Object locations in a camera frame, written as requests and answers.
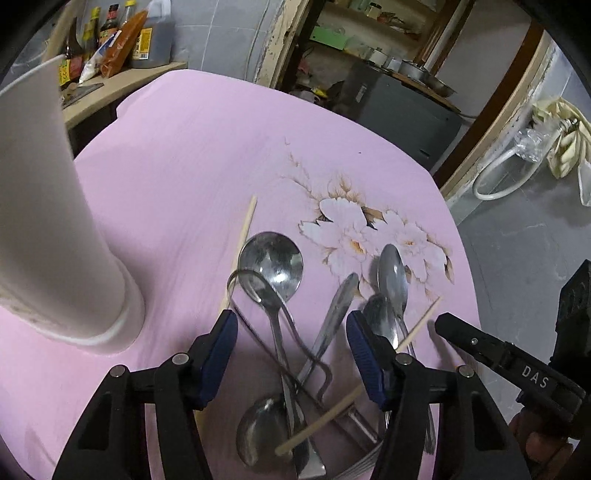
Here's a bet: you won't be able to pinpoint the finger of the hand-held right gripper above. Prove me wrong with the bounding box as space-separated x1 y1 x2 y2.
434 313 586 439

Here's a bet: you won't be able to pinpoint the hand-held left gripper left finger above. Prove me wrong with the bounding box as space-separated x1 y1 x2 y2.
52 309 239 480

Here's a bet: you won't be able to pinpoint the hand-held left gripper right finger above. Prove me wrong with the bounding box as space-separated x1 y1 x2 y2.
345 310 532 480

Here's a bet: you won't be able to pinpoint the bent metal wire tool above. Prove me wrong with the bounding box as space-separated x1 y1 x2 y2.
228 269 334 403

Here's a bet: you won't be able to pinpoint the thin dark metal rod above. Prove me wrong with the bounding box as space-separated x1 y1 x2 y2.
230 299 376 446

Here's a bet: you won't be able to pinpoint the small metal spoon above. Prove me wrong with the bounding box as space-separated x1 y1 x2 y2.
361 294 402 352

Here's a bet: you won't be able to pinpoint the wide handle metal spoon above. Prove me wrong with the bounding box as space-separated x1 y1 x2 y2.
236 272 361 468

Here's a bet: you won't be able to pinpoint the wooden chopstick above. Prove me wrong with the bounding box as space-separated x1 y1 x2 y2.
45 0 78 62
195 195 258 439
274 296 443 457

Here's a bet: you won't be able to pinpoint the oval bowl metal spoon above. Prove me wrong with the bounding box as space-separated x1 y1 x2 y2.
377 243 437 455

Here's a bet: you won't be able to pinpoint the round bowl metal spoon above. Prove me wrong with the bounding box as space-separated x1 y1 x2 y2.
237 232 327 479

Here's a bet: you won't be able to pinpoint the metal fork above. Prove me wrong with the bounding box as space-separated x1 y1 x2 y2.
330 406 389 480

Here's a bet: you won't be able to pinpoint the white plastic utensil holder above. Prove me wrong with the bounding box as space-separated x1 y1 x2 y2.
0 54 146 356

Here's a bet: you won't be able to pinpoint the person's right hand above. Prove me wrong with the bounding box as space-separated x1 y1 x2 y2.
508 406 575 480

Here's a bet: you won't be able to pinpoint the long clear plastic bag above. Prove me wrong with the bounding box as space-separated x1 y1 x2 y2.
577 162 591 207

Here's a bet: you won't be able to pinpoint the cream rubber gloves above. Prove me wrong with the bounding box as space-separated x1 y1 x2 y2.
531 96 591 180

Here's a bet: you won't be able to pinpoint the small clear plastic bag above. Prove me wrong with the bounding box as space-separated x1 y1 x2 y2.
512 124 561 162

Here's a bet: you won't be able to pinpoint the grey cabinet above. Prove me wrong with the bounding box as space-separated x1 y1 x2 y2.
344 60 465 171

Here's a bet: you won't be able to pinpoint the wooden cutting board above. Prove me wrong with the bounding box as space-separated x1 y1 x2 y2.
397 76 463 114

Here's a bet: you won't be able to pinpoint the beige kitchen counter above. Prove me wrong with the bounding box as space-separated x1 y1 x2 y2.
62 60 188 126

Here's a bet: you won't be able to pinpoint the metal pot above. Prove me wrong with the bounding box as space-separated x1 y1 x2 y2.
394 59 430 80

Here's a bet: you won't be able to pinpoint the small white pot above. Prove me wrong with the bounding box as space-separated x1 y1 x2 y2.
365 46 391 68

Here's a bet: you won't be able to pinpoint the white blue packet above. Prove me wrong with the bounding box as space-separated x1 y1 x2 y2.
78 34 123 85

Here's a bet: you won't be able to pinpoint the white pipe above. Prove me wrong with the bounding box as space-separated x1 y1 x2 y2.
422 0 463 65

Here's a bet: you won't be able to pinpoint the large dark oil jug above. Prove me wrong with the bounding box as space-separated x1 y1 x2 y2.
130 0 176 70

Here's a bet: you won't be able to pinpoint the orange snack packet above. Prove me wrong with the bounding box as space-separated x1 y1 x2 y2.
100 10 148 78

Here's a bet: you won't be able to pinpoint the green box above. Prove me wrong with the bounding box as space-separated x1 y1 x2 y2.
310 25 349 51

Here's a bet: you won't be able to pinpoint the wooden pantry shelf unit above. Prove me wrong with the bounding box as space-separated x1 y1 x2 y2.
295 0 462 93

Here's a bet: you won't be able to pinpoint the large brown sauce bottle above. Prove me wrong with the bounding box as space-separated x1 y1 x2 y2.
59 18 85 89

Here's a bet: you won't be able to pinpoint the yellow label sauce bottle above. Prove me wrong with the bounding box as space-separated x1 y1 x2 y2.
82 7 102 66

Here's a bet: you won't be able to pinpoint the red cap sauce bottle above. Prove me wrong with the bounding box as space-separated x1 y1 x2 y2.
99 4 121 43

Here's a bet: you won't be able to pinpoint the white hose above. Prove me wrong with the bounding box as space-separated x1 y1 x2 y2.
472 145 552 201

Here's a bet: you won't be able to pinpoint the worn wooden door frame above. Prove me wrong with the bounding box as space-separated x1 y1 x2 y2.
254 0 557 201

